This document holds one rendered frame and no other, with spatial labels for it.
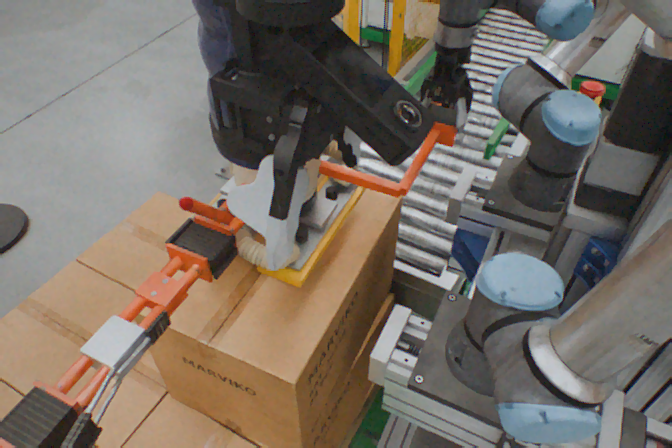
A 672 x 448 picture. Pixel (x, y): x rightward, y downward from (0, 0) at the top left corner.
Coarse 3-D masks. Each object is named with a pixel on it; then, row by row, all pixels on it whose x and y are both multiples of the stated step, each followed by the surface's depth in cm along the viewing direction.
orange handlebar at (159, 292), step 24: (432, 144) 110; (336, 168) 103; (384, 192) 101; (168, 264) 86; (144, 288) 82; (168, 288) 82; (120, 312) 79; (168, 312) 81; (72, 384) 72; (96, 384) 71
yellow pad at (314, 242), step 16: (320, 192) 116; (336, 192) 112; (352, 192) 116; (336, 208) 112; (352, 208) 114; (304, 224) 109; (336, 224) 109; (304, 240) 104; (320, 240) 106; (304, 256) 102; (320, 256) 104; (272, 272) 100; (288, 272) 100; (304, 272) 100
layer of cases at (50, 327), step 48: (144, 240) 178; (48, 288) 163; (96, 288) 163; (0, 336) 151; (48, 336) 151; (0, 384) 140; (48, 384) 140; (144, 384) 140; (144, 432) 131; (192, 432) 131; (336, 432) 156
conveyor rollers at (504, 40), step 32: (480, 32) 290; (512, 32) 290; (480, 64) 264; (512, 64) 264; (416, 96) 249; (480, 96) 244; (480, 128) 224; (512, 128) 226; (384, 160) 213; (448, 160) 209; (480, 160) 211; (448, 192) 196; (448, 224) 183; (416, 256) 173
